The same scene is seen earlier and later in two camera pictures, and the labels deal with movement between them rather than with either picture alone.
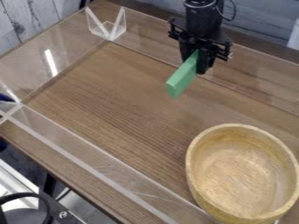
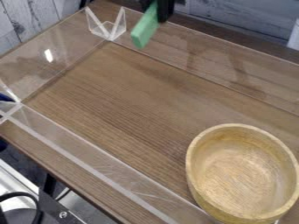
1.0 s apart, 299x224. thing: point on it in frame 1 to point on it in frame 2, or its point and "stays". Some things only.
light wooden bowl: [241, 171] stays
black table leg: [49, 185] stays
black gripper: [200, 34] to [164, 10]
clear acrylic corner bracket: [106, 30] stays
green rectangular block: [184, 77] to [145, 25]
